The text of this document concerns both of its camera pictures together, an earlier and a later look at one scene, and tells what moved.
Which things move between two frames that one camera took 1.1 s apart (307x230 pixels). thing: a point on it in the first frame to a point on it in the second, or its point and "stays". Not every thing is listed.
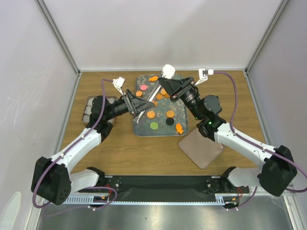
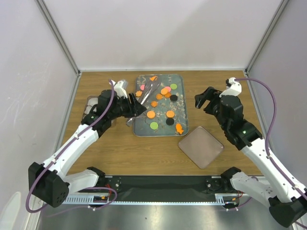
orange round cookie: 170,113 stays
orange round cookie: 150,114 stays
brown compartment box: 87,111 stays
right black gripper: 171,86 to 211,94
